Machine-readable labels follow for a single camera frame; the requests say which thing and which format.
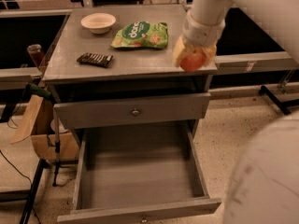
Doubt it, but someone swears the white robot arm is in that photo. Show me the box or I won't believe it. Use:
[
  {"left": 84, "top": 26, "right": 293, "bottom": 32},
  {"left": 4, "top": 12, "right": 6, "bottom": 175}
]
[{"left": 174, "top": 0, "right": 299, "bottom": 224}]

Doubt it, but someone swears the clear plastic cup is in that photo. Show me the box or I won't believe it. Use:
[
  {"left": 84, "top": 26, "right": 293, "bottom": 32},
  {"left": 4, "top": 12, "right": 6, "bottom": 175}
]
[{"left": 27, "top": 44, "right": 45, "bottom": 67}]

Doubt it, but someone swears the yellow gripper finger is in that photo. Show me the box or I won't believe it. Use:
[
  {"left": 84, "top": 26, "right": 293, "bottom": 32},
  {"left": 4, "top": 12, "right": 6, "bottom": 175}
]
[
  {"left": 203, "top": 44, "right": 217, "bottom": 66},
  {"left": 173, "top": 35, "right": 194, "bottom": 67}
]

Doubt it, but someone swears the green snack bag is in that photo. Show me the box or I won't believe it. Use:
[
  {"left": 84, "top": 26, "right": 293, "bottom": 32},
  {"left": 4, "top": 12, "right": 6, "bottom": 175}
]
[{"left": 111, "top": 21, "right": 168, "bottom": 49}]

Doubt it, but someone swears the white bowl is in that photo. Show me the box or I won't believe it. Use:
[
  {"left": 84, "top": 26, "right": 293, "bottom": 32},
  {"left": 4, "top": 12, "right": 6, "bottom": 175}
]
[{"left": 80, "top": 13, "right": 116, "bottom": 35}]

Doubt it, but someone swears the green handled tool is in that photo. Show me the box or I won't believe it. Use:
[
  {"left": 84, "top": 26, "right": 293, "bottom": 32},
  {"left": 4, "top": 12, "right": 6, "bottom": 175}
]
[{"left": 26, "top": 83, "right": 51, "bottom": 100}]

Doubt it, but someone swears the grey open middle drawer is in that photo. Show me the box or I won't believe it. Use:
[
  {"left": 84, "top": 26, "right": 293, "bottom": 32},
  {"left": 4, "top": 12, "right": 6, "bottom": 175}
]
[{"left": 57, "top": 121, "right": 221, "bottom": 224}]

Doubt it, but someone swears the brown cardboard box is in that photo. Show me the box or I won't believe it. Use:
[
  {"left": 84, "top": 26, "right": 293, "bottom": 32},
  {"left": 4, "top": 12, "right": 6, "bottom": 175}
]
[{"left": 10, "top": 95, "right": 79, "bottom": 161}]

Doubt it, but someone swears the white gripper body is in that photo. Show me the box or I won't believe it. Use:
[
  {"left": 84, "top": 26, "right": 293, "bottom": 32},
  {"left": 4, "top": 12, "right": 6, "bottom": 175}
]
[{"left": 182, "top": 11, "right": 225, "bottom": 47}]

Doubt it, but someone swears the grey wooden cabinet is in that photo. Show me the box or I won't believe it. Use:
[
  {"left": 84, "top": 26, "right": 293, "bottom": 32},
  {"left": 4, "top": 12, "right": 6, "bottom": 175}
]
[{"left": 41, "top": 4, "right": 219, "bottom": 133}]

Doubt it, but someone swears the black tripod stand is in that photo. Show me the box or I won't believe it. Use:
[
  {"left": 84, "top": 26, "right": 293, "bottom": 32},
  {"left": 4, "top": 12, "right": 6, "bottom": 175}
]
[{"left": 19, "top": 112, "right": 61, "bottom": 224}]

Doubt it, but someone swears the grey top drawer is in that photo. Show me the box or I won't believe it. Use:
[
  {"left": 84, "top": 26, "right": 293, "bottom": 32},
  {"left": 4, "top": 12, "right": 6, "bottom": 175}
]
[{"left": 54, "top": 92, "right": 210, "bottom": 129}]

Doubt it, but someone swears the red apple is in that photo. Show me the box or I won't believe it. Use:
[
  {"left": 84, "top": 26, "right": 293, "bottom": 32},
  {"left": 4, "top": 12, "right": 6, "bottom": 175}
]
[{"left": 179, "top": 48, "right": 206, "bottom": 72}]

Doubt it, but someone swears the dark chocolate bar wrapper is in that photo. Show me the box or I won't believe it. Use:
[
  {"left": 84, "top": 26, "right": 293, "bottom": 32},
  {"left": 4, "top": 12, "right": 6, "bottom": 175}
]
[{"left": 77, "top": 52, "right": 112, "bottom": 68}]

